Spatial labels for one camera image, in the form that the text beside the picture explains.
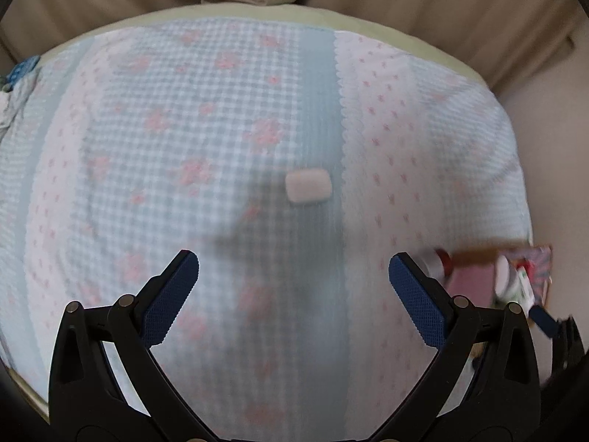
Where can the white eraser block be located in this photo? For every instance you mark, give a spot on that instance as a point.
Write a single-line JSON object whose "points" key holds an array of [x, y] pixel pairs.
{"points": [[307, 186]]}

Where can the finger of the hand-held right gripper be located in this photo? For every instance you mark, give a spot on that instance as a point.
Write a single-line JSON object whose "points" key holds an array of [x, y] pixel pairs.
{"points": [[544, 321]]}

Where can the blue pink printed blanket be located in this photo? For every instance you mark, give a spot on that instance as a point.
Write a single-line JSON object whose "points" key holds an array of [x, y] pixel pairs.
{"points": [[184, 239]]}

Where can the blue packet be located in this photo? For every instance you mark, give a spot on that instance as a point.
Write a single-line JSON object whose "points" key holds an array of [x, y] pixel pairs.
{"points": [[24, 71]]}

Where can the crumpled light blue quilt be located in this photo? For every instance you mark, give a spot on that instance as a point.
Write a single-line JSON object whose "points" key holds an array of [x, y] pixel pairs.
{"points": [[11, 103]]}

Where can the white jar with green base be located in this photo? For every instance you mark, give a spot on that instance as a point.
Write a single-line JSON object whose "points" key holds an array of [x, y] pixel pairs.
{"points": [[506, 281]]}

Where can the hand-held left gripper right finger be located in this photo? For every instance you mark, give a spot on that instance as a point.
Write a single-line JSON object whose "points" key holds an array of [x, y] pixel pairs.
{"points": [[416, 297]]}

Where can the pink striped cardboard box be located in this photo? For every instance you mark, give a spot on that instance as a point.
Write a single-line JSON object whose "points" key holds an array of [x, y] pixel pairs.
{"points": [[474, 281]]}

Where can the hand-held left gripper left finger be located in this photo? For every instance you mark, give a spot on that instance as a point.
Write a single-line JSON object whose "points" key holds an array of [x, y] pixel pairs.
{"points": [[168, 301]]}

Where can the white tube with print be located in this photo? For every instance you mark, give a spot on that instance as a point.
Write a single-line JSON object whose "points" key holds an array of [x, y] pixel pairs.
{"points": [[527, 287]]}

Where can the small red silver jar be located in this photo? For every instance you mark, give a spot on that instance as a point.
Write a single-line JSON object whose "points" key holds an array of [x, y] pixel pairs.
{"points": [[437, 264]]}

